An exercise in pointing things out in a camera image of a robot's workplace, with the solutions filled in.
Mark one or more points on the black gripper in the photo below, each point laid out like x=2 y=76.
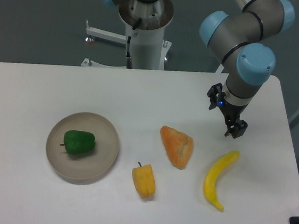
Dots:
x=232 y=108

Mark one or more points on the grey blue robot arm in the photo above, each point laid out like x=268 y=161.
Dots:
x=235 y=41

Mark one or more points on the yellow toy bell pepper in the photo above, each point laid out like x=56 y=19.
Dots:
x=144 y=181

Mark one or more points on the beige round plate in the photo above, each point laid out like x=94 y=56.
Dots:
x=87 y=167

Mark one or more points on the green toy bell pepper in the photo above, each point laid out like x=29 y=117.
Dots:
x=78 y=142

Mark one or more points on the orange toy carrot chunk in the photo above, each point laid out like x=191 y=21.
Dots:
x=178 y=146

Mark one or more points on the yellow toy banana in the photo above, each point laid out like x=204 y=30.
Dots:
x=212 y=176

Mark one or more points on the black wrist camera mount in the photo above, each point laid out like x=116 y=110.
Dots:
x=216 y=96

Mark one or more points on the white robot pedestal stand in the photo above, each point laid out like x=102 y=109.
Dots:
x=144 y=41

